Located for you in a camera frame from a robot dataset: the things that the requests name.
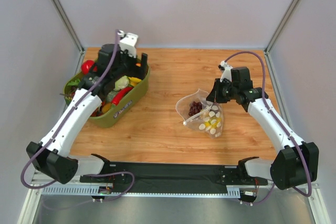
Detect black base mat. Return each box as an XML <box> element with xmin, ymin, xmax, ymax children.
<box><xmin>78</xmin><ymin>160</ymin><xmax>269</xmax><ymax>194</ymax></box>

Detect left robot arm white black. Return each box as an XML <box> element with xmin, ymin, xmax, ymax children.
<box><xmin>26</xmin><ymin>42</ymin><xmax>148</xmax><ymax>184</ymax></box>

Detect fake red apple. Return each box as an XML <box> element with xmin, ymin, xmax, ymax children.
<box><xmin>81</xmin><ymin>60</ymin><xmax>98</xmax><ymax>75</ymax></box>

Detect fake broccoli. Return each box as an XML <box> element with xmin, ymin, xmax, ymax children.
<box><xmin>106</xmin><ymin>90</ymin><xmax>119</xmax><ymax>102</ymax></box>

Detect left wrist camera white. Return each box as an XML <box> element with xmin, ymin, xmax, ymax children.
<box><xmin>118</xmin><ymin>30</ymin><xmax>139</xmax><ymax>58</ymax></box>

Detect fake yellow banana bunch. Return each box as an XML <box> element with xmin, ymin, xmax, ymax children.
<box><xmin>204</xmin><ymin>117</ymin><xmax>222</xmax><ymax>128</ymax></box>

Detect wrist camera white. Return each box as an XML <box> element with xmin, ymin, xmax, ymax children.
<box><xmin>218</xmin><ymin>61</ymin><xmax>233</xmax><ymax>82</ymax></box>
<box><xmin>118</xmin><ymin>30</ymin><xmax>139</xmax><ymax>58</ymax></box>

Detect fake purple grapes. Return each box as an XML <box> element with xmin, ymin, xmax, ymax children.
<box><xmin>188</xmin><ymin>101</ymin><xmax>203</xmax><ymax>116</ymax></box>

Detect fake red chili pepper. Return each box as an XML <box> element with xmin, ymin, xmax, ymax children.
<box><xmin>111</xmin><ymin>86</ymin><xmax>133</xmax><ymax>105</ymax></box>

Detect fake yellow lemon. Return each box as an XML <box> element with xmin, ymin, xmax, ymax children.
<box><xmin>129</xmin><ymin>77</ymin><xmax>142</xmax><ymax>83</ymax></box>

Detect clear zip top bag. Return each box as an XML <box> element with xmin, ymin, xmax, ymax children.
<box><xmin>175</xmin><ymin>89</ymin><xmax>224</xmax><ymax>138</ymax></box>

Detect olive green plastic bin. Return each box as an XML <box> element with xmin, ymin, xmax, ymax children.
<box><xmin>64</xmin><ymin>58</ymin><xmax>151</xmax><ymax>129</ymax></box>

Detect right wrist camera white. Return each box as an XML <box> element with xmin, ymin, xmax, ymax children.
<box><xmin>218</xmin><ymin>61</ymin><xmax>233</xmax><ymax>82</ymax></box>

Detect fake green cabbage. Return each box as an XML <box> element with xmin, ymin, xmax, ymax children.
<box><xmin>114</xmin><ymin>76</ymin><xmax>130</xmax><ymax>91</ymax></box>

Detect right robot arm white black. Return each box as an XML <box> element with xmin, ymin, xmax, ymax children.
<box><xmin>206</xmin><ymin>64</ymin><xmax>319</xmax><ymax>190</ymax></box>

